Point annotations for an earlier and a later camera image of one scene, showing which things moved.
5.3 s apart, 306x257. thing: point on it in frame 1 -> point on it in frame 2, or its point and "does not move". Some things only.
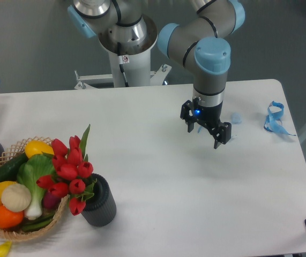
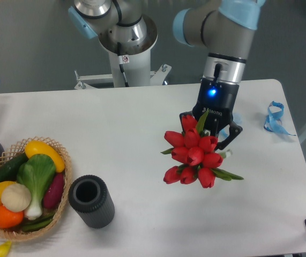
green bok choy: [30, 169] does not move
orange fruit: [4, 218] does not move
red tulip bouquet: [71, 173] -> [194, 155]
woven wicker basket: [19, 234] does not move
